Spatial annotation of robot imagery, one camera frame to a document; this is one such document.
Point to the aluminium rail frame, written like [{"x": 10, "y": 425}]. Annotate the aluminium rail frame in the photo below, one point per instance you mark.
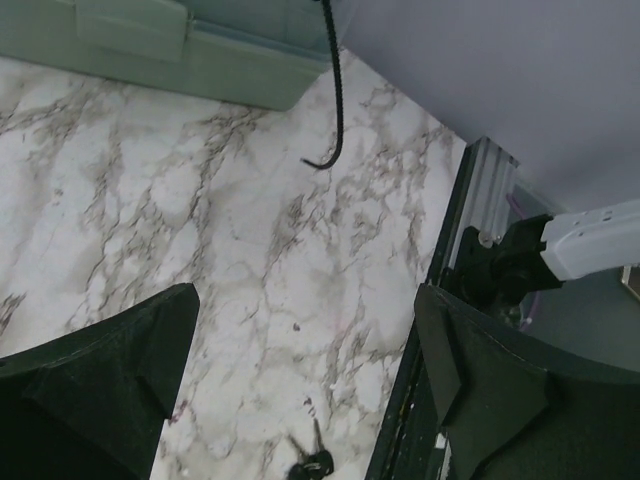
[{"x": 485, "y": 178}]

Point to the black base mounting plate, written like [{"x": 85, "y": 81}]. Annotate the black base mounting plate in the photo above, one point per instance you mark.
[{"x": 407, "y": 433}]

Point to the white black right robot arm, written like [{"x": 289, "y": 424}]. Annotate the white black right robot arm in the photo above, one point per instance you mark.
[{"x": 543, "y": 252}]

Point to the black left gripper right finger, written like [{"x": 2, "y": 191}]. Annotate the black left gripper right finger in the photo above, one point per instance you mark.
[{"x": 514, "y": 407}]

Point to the clear green plastic toolbox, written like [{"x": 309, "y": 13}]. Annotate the clear green plastic toolbox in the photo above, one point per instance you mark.
[{"x": 256, "y": 53}]

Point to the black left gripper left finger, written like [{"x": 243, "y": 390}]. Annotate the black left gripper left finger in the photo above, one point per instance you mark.
[{"x": 92, "y": 404}]

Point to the black headed padlock keys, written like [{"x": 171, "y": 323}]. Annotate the black headed padlock keys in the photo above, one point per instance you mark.
[{"x": 315, "y": 465}]

